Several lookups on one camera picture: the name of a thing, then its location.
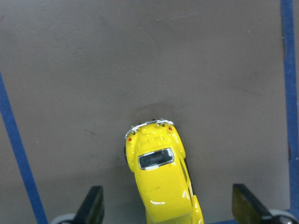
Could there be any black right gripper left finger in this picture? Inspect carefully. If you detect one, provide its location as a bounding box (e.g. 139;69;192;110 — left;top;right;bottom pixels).
73;186;104;224

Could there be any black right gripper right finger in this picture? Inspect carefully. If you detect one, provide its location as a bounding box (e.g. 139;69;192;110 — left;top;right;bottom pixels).
232;183;273;224

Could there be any yellow beetle toy car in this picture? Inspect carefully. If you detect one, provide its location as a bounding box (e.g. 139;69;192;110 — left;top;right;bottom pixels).
124;119;204;224

